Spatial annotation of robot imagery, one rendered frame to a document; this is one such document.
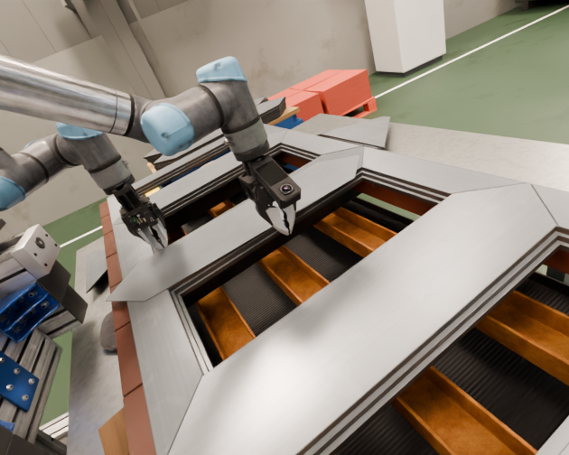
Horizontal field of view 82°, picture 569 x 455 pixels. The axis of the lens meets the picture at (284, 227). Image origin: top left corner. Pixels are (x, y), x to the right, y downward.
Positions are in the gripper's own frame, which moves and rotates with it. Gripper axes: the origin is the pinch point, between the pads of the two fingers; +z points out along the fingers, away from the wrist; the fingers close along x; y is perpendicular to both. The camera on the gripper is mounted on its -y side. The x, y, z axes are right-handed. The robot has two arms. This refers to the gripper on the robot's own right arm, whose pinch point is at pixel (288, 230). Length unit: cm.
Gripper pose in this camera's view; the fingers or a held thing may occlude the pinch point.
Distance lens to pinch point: 71.8
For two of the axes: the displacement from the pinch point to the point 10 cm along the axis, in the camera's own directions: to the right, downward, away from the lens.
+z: 3.2, 7.8, 5.4
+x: -8.1, 5.2, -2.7
